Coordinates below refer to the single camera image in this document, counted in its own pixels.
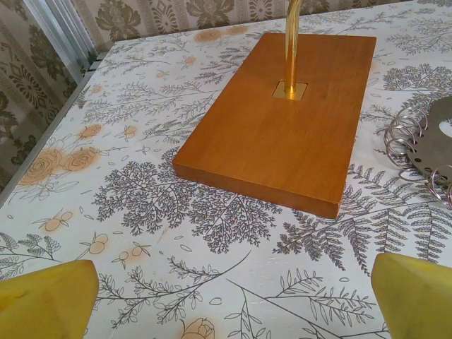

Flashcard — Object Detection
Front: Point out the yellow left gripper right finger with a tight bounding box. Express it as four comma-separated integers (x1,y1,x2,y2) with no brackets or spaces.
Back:
373,252,452,339

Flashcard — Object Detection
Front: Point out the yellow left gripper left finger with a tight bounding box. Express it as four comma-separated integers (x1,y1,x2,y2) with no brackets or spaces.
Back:
0,259,99,339

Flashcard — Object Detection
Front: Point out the metal keyring plate with rings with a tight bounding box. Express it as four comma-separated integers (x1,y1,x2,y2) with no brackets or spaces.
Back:
383,97,452,208

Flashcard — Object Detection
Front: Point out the aluminium table side rail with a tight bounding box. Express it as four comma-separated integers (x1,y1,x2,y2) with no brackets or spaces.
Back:
0,51,107,209

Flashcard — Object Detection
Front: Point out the gold wire rack wooden base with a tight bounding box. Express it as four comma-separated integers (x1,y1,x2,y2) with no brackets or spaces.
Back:
172,0,377,220

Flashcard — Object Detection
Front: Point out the aluminium frame post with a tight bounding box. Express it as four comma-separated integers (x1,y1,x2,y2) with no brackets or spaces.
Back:
26,0,98,77

